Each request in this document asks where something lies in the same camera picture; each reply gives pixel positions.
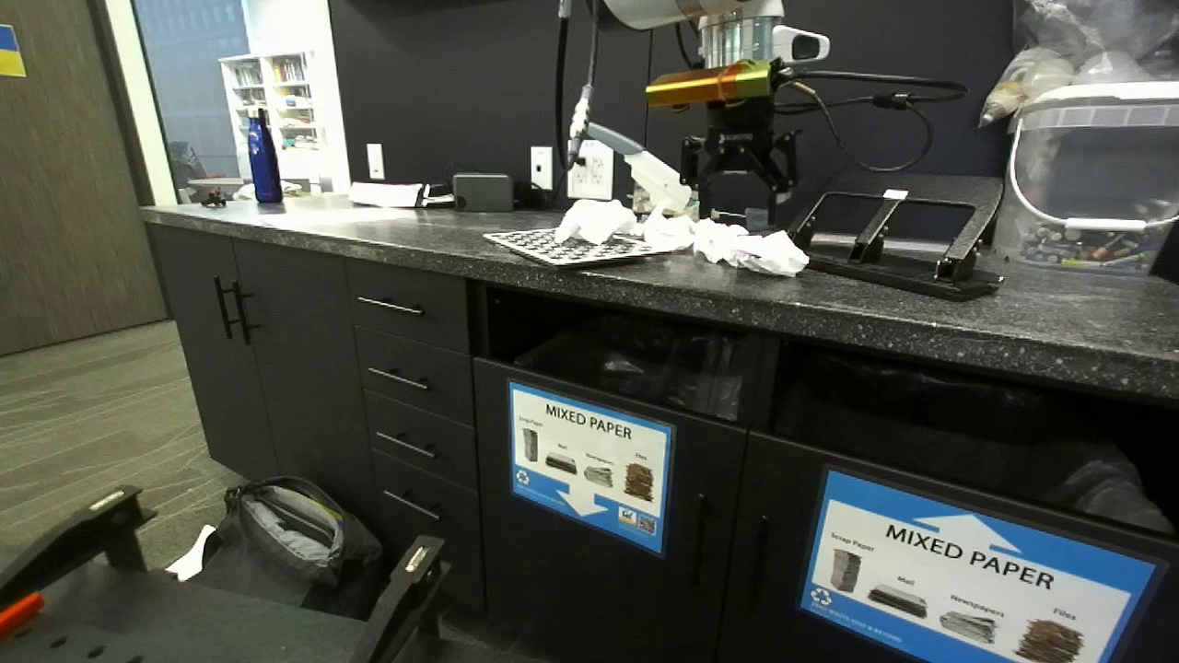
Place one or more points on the dark grey backpack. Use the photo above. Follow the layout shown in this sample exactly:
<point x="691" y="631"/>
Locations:
<point x="298" y="538"/>

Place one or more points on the small grey object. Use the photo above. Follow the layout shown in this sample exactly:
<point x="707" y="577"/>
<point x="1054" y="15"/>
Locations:
<point x="762" y="221"/>

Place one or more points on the mixed paper sign up arrow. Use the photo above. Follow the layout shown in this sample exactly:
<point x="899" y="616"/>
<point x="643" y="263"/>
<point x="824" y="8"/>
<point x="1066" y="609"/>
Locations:
<point x="982" y="538"/>

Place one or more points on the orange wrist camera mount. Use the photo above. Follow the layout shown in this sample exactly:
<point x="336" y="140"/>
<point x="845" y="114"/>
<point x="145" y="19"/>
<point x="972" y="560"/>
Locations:
<point x="713" y="85"/>

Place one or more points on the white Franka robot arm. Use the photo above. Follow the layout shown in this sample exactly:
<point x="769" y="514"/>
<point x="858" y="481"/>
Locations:
<point x="740" y="37"/>

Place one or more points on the black counter cabinet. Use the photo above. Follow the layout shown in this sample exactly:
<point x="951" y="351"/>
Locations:
<point x="298" y="391"/>

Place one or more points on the white paper ball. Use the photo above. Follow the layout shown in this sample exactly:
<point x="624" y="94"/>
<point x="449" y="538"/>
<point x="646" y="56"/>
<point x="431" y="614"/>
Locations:
<point x="667" y="234"/>
<point x="720" y="240"/>
<point x="596" y="221"/>
<point x="777" y="255"/>

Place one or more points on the white double wall outlet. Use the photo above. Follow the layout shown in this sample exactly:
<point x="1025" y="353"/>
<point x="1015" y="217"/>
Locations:
<point x="596" y="179"/>

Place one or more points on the checkerboard calibration board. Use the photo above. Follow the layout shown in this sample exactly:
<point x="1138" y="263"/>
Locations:
<point x="553" y="248"/>

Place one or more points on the blue water bottle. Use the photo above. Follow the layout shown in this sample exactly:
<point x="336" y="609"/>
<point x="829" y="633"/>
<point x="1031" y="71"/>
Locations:
<point x="262" y="167"/>

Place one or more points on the clear plastic container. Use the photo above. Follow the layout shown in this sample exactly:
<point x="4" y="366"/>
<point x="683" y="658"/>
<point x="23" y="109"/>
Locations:
<point x="1093" y="185"/>

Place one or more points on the black cart leg white label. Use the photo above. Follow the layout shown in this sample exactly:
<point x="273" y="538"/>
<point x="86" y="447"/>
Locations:
<point x="86" y="522"/>
<point x="411" y="590"/>

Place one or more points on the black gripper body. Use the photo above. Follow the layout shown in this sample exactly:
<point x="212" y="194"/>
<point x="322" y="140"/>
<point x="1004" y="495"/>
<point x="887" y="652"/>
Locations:
<point x="740" y="130"/>

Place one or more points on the small black object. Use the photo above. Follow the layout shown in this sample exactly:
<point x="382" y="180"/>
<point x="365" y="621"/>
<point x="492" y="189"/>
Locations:
<point x="215" y="189"/>

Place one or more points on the black power adapter box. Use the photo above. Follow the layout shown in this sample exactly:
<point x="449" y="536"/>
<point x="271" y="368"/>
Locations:
<point x="479" y="194"/>

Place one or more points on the clear plastic bag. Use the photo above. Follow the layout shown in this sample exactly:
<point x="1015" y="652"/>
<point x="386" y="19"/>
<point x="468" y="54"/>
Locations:
<point x="1080" y="40"/>

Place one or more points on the blue yellow flag sticker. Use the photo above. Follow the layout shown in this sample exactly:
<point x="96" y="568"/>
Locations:
<point x="11" y="54"/>

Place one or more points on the small white paper slip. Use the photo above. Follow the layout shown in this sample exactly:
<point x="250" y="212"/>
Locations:
<point x="191" y="557"/>

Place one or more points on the grey robot cart platform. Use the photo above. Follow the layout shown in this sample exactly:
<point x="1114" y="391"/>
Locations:
<point x="186" y="627"/>

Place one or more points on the white shelf unit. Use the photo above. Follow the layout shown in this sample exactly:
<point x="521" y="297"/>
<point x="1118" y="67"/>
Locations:
<point x="288" y="113"/>

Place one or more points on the long white flat device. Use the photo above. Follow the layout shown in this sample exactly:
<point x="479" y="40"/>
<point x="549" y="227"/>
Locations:
<point x="391" y="195"/>

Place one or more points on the small white wall plate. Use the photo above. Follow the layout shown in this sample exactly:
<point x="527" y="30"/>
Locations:
<point x="375" y="159"/>
<point x="540" y="167"/>

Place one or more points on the mixed paper sign down arrow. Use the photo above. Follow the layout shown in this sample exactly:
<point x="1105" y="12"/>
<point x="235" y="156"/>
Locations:
<point x="592" y="490"/>

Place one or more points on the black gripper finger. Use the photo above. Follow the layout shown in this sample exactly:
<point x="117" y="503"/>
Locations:
<point x="699" y="159"/>
<point x="778" y="172"/>

